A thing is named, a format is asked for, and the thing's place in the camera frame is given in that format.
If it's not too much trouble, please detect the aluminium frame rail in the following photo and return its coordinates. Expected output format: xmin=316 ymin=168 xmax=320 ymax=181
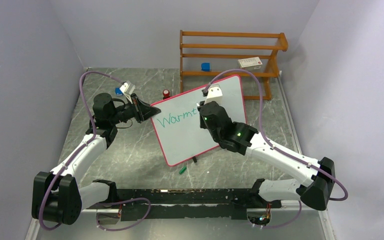
xmin=279 ymin=199 xmax=337 ymax=240

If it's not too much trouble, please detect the blue eraser block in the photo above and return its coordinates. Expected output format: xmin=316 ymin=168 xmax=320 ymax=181
xmin=114 ymin=87 xmax=124 ymax=96

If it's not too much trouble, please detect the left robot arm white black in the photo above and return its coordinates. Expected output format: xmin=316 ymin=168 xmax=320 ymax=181
xmin=31 ymin=93 xmax=162 ymax=226

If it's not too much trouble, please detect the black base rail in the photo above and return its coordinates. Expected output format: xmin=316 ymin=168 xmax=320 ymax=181
xmin=104 ymin=188 xmax=282 ymax=222

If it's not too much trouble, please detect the pink-framed whiteboard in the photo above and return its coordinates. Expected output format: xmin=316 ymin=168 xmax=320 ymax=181
xmin=151 ymin=75 xmax=247 ymax=167

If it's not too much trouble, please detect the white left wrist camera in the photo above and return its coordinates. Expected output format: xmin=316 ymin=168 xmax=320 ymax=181
xmin=119 ymin=81 xmax=136 ymax=96

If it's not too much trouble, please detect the green marker cap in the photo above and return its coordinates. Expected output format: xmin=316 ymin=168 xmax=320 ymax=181
xmin=178 ymin=166 xmax=187 ymax=175

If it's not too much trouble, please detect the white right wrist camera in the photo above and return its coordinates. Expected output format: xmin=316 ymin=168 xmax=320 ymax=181
xmin=204 ymin=84 xmax=223 ymax=106

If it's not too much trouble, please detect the orange wooden rack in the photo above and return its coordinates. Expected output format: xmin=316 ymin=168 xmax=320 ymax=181
xmin=179 ymin=30 xmax=289 ymax=100

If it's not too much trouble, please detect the blue object on rack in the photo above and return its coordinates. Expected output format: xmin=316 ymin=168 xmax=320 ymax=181
xmin=200 ymin=62 xmax=211 ymax=72

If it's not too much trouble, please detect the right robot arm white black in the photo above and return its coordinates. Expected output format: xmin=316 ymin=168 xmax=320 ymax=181
xmin=197 ymin=101 xmax=335 ymax=211

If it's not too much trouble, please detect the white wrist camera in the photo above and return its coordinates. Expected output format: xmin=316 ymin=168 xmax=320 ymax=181
xmin=204 ymin=84 xmax=223 ymax=106
xmin=119 ymin=81 xmax=136 ymax=96

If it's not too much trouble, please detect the white red box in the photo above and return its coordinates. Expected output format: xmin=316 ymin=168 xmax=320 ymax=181
xmin=237 ymin=56 xmax=263 ymax=70

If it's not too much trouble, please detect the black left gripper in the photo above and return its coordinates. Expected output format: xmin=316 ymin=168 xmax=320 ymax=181
xmin=109 ymin=93 xmax=161 ymax=125

